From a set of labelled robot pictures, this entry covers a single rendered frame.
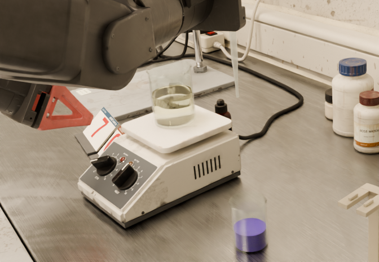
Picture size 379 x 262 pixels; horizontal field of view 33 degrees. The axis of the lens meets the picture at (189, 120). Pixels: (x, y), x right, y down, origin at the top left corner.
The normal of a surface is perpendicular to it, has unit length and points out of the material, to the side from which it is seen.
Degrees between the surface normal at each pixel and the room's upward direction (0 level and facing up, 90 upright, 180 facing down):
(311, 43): 90
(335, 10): 90
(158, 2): 62
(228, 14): 89
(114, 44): 90
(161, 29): 106
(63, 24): 81
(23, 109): 55
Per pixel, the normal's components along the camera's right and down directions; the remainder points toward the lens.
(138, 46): 0.88, 0.10
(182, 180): 0.58, 0.26
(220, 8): -0.47, 0.38
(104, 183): -0.50, -0.64
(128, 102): -0.11, -0.91
